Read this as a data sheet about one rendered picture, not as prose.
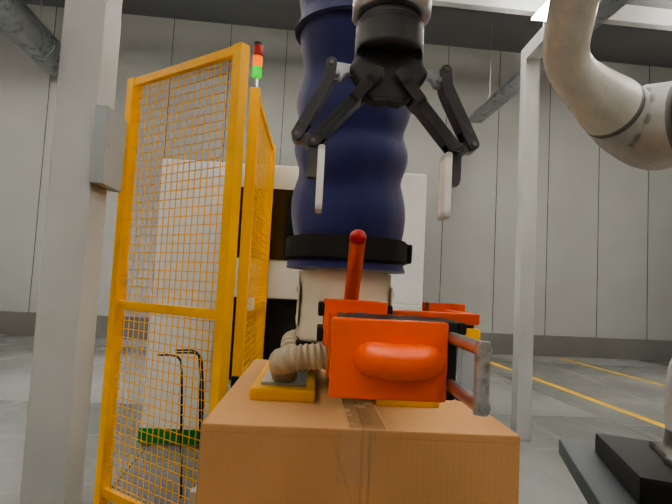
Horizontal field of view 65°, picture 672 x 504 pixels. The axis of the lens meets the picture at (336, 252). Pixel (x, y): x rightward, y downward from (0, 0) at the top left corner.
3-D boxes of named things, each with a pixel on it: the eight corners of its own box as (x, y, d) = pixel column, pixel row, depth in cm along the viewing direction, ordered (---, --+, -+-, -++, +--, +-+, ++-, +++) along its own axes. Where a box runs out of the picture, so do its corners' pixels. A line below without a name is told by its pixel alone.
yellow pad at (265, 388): (268, 367, 112) (269, 343, 112) (314, 369, 112) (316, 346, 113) (248, 401, 78) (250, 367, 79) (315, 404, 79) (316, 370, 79)
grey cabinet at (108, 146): (109, 191, 216) (115, 120, 218) (122, 192, 216) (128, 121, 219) (88, 182, 196) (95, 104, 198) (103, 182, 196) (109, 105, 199)
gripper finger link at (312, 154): (319, 130, 56) (291, 128, 56) (317, 176, 56) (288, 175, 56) (319, 134, 57) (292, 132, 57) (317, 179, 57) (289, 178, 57)
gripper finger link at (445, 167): (439, 158, 59) (446, 158, 59) (437, 220, 58) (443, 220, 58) (446, 151, 56) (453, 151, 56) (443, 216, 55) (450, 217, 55)
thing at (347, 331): (325, 375, 41) (328, 311, 41) (419, 380, 41) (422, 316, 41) (328, 398, 32) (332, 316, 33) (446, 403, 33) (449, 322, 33)
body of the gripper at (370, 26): (421, 41, 62) (418, 118, 61) (349, 36, 61) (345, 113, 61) (435, 7, 54) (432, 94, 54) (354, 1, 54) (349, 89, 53)
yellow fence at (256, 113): (247, 447, 359) (265, 147, 373) (261, 448, 359) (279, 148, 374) (215, 524, 242) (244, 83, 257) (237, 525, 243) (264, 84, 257)
